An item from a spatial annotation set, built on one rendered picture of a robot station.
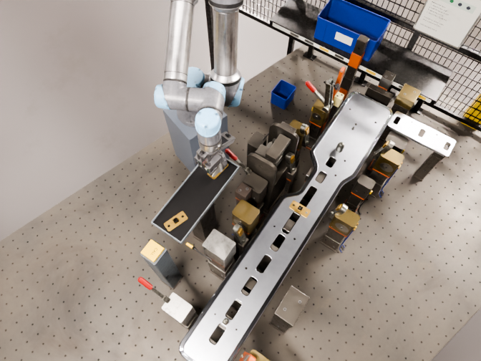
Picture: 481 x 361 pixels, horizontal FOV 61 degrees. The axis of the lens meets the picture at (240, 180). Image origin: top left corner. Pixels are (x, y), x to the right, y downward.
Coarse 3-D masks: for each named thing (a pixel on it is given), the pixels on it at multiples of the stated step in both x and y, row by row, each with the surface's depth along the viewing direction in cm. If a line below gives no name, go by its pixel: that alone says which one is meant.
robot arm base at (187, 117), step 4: (180, 112) 169; (184, 112) 167; (188, 112) 166; (192, 112) 166; (196, 112) 166; (180, 116) 170; (184, 116) 168; (188, 116) 167; (192, 116) 168; (180, 120) 172; (184, 120) 170; (188, 120) 170; (192, 120) 171; (184, 124) 172; (188, 124) 171; (192, 124) 170
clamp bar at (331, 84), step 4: (332, 80) 168; (328, 84) 167; (332, 84) 168; (336, 84) 167; (328, 88) 169; (332, 88) 172; (336, 88) 167; (328, 92) 171; (332, 92) 174; (328, 96) 173; (332, 96) 176; (324, 100) 177; (328, 100) 175; (332, 100) 179; (324, 104) 179; (328, 104) 177; (328, 108) 179
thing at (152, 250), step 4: (152, 240) 145; (148, 244) 144; (152, 244) 144; (156, 244) 144; (144, 248) 143; (148, 248) 143; (152, 248) 143; (156, 248) 143; (160, 248) 143; (140, 252) 143; (144, 252) 143; (148, 252) 143; (152, 252) 143; (156, 252) 143; (160, 252) 143; (148, 256) 142; (152, 256) 142; (156, 256) 142; (152, 260) 141
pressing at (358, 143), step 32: (352, 96) 191; (384, 128) 184; (320, 160) 176; (352, 160) 176; (320, 192) 170; (256, 256) 158; (288, 256) 158; (224, 288) 153; (256, 288) 153; (256, 320) 149; (192, 352) 144; (224, 352) 144
